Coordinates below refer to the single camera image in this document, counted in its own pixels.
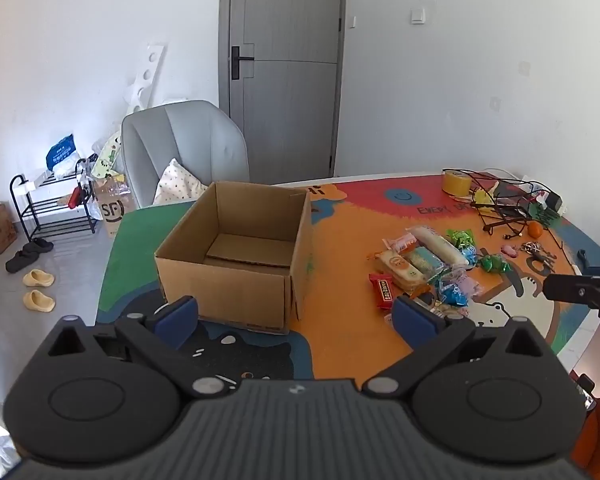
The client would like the black shoe rack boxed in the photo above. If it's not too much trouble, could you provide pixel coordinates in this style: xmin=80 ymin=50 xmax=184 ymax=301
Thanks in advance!
xmin=9 ymin=159 xmax=99 ymax=244

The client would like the yellow slipper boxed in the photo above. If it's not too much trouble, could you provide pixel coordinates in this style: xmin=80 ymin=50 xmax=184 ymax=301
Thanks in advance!
xmin=22 ymin=269 xmax=56 ymax=289
xmin=22 ymin=289 xmax=56 ymax=314

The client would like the white plastic bag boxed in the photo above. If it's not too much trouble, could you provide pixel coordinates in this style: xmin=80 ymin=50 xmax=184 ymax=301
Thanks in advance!
xmin=54 ymin=152 xmax=89 ymax=179

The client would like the black door handle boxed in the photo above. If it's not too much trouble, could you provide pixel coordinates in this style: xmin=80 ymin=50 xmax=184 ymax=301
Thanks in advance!
xmin=230 ymin=45 xmax=255 ymax=80

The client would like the yellow tape roll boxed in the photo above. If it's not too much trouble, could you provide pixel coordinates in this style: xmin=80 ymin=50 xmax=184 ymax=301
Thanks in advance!
xmin=440 ymin=169 xmax=474 ymax=197

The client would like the bunch of keys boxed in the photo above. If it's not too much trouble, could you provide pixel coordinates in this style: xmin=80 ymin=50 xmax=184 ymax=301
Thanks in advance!
xmin=519 ymin=241 xmax=559 ymax=267

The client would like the blue plastic bag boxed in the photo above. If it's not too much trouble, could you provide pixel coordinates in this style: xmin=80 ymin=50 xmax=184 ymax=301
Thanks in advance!
xmin=45 ymin=133 xmax=76 ymax=171

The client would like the pale green snack packet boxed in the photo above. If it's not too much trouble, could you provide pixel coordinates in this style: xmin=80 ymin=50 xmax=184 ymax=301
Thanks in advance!
xmin=407 ymin=246 xmax=445 ymax=280

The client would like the colourful cartoon table mat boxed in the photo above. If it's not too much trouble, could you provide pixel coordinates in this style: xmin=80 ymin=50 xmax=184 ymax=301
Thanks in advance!
xmin=96 ymin=172 xmax=600 ymax=382

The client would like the clear snack packet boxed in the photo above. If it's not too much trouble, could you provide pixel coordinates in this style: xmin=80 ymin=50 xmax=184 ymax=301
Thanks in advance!
xmin=412 ymin=294 xmax=470 ymax=322

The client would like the brown paper bag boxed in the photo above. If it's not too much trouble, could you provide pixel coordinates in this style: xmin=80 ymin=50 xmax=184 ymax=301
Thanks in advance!
xmin=93 ymin=174 xmax=137 ymax=239

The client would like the green candy packet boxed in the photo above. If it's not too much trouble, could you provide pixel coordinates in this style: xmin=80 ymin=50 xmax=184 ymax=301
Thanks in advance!
xmin=446 ymin=228 xmax=477 ymax=262
xmin=479 ymin=254 xmax=512 ymax=274

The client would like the long white rice cracker packet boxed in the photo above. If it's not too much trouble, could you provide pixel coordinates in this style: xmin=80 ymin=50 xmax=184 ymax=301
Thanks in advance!
xmin=407 ymin=225 xmax=470 ymax=267

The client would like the white dotted pillow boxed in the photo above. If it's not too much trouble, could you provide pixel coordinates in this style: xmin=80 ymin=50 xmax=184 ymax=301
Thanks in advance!
xmin=152 ymin=158 xmax=210 ymax=206

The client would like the orange biscuit packet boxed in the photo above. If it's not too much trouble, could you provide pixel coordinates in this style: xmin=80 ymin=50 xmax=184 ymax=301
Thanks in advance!
xmin=377 ymin=250 xmax=427 ymax=287

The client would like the yellow item in rack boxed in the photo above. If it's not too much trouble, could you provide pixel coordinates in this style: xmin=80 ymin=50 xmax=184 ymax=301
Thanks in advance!
xmin=472 ymin=182 xmax=501 ymax=206

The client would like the red orange snack packet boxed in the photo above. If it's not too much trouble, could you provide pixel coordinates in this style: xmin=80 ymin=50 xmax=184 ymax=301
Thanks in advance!
xmin=384 ymin=233 xmax=417 ymax=254

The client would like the pink snack packet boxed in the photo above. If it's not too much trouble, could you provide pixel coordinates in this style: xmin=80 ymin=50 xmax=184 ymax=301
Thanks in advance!
xmin=450 ymin=269 xmax=484 ymax=297

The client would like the grey armchair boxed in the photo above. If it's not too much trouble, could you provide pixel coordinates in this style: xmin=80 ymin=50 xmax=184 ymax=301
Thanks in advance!
xmin=120 ymin=99 xmax=251 ymax=210

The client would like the blue snack packet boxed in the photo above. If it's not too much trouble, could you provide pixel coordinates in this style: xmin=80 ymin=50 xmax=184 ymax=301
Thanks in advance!
xmin=436 ymin=280 xmax=469 ymax=309

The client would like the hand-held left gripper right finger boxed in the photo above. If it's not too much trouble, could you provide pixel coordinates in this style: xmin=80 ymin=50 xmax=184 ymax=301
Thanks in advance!
xmin=362 ymin=295 xmax=552 ymax=402

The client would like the white foam board with holes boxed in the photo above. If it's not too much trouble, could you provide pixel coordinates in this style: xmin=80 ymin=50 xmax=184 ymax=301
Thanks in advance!
xmin=124 ymin=42 xmax=167 ymax=117

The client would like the black wire rack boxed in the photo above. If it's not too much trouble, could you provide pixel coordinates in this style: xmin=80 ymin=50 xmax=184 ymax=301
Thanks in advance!
xmin=442 ymin=167 xmax=565 ymax=241

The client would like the grey door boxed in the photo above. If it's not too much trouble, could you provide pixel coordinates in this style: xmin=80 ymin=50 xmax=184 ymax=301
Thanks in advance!
xmin=218 ymin=0 xmax=349 ymax=186

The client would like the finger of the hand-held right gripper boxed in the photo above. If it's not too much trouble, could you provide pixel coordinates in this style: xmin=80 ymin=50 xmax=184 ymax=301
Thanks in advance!
xmin=542 ymin=273 xmax=600 ymax=319
xmin=577 ymin=248 xmax=600 ymax=276

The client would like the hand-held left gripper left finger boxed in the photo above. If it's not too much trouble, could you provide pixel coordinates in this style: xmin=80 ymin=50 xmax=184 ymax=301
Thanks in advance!
xmin=44 ymin=295 xmax=242 ymax=401

